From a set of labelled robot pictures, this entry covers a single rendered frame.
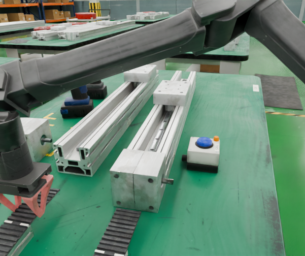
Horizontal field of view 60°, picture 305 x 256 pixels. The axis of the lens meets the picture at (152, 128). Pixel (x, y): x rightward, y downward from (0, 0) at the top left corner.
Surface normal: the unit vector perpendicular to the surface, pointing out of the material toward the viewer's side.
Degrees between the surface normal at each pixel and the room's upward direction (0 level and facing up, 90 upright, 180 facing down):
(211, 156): 90
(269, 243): 0
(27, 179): 1
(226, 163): 0
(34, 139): 90
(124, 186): 90
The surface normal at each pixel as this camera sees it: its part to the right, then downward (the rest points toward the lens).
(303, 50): -0.12, -0.27
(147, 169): -0.02, -0.90
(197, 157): -0.23, 0.43
